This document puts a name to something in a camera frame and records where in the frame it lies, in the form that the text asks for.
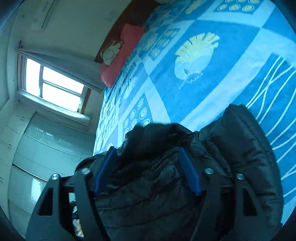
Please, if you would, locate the window with wooden sill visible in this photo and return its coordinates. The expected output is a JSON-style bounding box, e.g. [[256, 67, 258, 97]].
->
[[17, 53, 92, 126]]

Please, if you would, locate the white air conditioner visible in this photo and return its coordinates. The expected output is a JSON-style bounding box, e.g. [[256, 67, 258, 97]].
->
[[29, 0, 62, 32]]

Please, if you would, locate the red pillow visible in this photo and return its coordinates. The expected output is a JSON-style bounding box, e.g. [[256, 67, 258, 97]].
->
[[99, 23, 148, 88]]

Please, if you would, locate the bed with blue patterned sheet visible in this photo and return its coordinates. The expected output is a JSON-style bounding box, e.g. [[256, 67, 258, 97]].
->
[[92, 0, 296, 218]]

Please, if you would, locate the black puffer jacket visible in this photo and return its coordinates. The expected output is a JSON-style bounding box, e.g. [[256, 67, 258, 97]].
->
[[74, 104, 284, 241]]

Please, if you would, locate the white wardrobe with circle pattern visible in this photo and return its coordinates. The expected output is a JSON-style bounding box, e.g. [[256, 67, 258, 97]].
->
[[0, 102, 97, 237]]

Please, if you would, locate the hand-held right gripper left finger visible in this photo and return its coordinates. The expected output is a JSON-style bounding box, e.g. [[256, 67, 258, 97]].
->
[[25, 146, 119, 241]]

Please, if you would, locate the small printed cushion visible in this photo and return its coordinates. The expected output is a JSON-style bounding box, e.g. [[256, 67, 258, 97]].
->
[[102, 40, 124, 66]]

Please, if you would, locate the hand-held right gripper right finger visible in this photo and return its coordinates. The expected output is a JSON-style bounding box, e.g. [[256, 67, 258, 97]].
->
[[179, 147, 276, 241]]

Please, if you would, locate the dark wooden headboard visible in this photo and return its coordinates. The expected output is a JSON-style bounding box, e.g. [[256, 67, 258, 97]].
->
[[94, 0, 162, 63]]

